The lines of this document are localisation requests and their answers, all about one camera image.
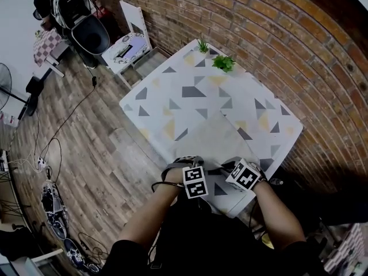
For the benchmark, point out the white power strip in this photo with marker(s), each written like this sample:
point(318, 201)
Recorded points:
point(42, 162)

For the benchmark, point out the white canister red label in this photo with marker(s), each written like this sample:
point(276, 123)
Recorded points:
point(6, 118)

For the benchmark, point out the white wooden chair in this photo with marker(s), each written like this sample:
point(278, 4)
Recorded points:
point(132, 14)

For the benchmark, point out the spiky green potted plant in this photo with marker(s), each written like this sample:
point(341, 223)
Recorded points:
point(203, 47)

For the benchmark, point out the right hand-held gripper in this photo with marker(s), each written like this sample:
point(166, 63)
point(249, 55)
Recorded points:
point(243, 175)

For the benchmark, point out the clear bottle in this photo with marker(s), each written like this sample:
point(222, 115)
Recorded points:
point(277, 181)

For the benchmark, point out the person's left forearm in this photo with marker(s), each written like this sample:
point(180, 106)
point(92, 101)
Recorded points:
point(146, 217)

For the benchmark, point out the table with triangle-patterned cloth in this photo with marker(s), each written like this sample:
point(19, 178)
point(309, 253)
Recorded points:
point(161, 85)

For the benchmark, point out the small black box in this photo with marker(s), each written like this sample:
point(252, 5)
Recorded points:
point(34, 84)

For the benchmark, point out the leafy green potted plant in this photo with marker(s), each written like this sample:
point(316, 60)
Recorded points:
point(224, 63)

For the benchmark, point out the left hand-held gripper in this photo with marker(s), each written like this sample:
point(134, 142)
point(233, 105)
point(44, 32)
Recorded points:
point(195, 183)

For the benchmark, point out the black metal rack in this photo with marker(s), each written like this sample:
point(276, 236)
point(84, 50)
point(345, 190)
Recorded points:
point(11, 206)

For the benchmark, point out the black remote control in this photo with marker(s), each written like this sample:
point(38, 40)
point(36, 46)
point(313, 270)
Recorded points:
point(124, 51)

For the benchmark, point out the pink checkered cloth table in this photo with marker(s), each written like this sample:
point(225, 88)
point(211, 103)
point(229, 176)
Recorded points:
point(348, 249)
point(47, 46)

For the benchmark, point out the white furniture frame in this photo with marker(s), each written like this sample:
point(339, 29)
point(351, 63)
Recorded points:
point(26, 264)

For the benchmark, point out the dark blue handheld device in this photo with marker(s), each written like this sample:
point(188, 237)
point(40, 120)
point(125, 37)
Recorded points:
point(92, 267)
point(73, 253)
point(57, 226)

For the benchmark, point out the grey cloth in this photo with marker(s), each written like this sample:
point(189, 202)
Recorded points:
point(215, 137)

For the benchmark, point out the patterned chair cushion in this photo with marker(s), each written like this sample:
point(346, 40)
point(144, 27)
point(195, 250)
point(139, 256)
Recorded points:
point(135, 43)

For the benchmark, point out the person's right forearm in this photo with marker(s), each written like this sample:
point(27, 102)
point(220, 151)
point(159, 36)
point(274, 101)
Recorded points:
point(279, 217)

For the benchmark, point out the yellow cloth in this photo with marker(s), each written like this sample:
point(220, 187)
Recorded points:
point(266, 241)

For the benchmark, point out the red gas cylinder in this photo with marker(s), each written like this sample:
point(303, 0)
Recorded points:
point(110, 22)

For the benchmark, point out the black standing fan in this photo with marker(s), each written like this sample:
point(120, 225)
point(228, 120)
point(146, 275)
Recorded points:
point(31, 106)

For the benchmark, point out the grey handheld device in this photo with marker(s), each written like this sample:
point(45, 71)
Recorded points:
point(51, 197)

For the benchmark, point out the person's black clothing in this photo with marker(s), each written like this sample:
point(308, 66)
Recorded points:
point(207, 240)

